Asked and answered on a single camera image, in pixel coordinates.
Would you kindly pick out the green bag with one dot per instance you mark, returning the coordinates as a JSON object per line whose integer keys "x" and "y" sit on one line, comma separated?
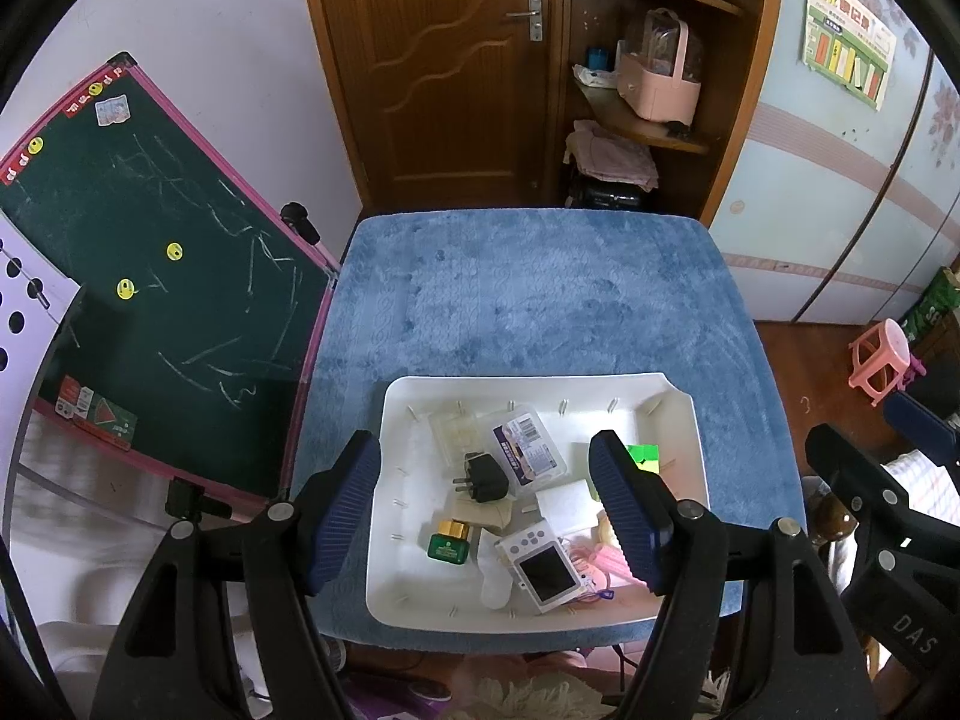
{"x": 934, "y": 307}

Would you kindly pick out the cream fluffy cloth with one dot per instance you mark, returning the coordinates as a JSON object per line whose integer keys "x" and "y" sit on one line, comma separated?
{"x": 525, "y": 694}

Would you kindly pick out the pink basket with clear dome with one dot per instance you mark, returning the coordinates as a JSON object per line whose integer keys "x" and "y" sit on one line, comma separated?
{"x": 660, "y": 97}

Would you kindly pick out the white square box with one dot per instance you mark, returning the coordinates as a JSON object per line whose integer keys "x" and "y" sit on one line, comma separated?
{"x": 562, "y": 506}

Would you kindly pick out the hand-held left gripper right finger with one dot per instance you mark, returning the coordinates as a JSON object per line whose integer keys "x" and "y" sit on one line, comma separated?
{"x": 626, "y": 510}

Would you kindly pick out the green chalkboard with pink frame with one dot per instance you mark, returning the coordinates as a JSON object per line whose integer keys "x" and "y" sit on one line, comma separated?
{"x": 187, "y": 315}

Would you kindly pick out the pink plastic stool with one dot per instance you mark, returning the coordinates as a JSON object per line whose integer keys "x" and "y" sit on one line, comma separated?
{"x": 881, "y": 360}

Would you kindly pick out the wall poster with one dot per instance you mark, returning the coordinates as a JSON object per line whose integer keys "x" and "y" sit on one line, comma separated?
{"x": 847, "y": 37}

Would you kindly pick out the white sticker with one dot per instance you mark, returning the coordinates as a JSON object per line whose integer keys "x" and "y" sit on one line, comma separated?
{"x": 112, "y": 111}

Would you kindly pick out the white plastic tray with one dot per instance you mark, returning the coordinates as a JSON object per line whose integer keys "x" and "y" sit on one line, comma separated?
{"x": 420, "y": 465}

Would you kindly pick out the pale blue floral wardrobe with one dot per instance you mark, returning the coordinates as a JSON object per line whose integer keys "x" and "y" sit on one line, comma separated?
{"x": 825, "y": 202}

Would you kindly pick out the black chalkboard knob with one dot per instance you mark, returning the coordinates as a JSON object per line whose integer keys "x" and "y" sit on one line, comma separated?
{"x": 296, "y": 219}

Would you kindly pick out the folded pink cloth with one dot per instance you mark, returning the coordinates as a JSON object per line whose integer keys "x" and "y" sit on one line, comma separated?
{"x": 607, "y": 157}

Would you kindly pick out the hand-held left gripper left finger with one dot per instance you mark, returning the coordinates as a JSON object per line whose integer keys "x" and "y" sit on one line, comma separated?
{"x": 341, "y": 510}

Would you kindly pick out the small green bottle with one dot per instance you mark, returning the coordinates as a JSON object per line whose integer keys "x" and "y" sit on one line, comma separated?
{"x": 448, "y": 544}

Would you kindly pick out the black plug adapter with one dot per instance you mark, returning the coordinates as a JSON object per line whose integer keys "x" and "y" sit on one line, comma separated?
{"x": 484, "y": 476}

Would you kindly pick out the green card box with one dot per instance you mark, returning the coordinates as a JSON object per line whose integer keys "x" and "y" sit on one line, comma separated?
{"x": 112, "y": 424}

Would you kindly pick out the blue plush table cloth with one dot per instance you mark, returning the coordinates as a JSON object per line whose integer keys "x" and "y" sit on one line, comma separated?
{"x": 525, "y": 292}

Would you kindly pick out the clear box with barcode label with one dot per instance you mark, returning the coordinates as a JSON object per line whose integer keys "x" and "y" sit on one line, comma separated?
{"x": 529, "y": 454}

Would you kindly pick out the brown round object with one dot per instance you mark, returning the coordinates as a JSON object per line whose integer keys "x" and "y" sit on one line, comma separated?
{"x": 829, "y": 521}

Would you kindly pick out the small pink purple toy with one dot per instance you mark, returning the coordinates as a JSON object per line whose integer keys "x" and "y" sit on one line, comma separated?
{"x": 915, "y": 373}

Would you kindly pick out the black bag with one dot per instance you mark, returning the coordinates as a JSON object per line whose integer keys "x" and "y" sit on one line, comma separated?
{"x": 611, "y": 199}

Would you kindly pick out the black clamp knob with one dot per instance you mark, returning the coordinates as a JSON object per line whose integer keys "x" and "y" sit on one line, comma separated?
{"x": 187, "y": 499}

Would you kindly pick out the white tissue pack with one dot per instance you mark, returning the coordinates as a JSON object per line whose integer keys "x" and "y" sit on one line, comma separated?
{"x": 596, "y": 76}

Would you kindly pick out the brown wooden door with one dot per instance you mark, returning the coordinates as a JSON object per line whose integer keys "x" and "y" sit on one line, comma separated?
{"x": 435, "y": 90}

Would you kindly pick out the red white card box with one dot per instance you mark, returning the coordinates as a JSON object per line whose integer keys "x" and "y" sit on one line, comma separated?
{"x": 73, "y": 397}

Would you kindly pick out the white plastic scraper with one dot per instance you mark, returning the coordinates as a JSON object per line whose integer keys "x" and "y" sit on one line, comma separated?
{"x": 495, "y": 589}

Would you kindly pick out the small white camera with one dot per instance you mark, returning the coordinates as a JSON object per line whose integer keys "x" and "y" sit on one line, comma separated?
{"x": 540, "y": 570}

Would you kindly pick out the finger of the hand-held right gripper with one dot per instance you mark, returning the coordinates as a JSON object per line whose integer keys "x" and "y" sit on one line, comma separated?
{"x": 847, "y": 465}
{"x": 919, "y": 420}

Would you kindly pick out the wooden corner shelf unit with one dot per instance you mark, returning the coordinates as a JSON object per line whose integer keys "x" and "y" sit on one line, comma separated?
{"x": 750, "y": 90}

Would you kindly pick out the white perforated board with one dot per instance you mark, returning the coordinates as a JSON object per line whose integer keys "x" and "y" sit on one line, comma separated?
{"x": 30, "y": 300}

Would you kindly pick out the blue cup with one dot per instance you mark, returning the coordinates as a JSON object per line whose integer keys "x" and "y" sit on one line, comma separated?
{"x": 598, "y": 58}

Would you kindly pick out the colourful puzzle cube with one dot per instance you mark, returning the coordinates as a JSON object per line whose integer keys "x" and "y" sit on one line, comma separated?
{"x": 645, "y": 457}

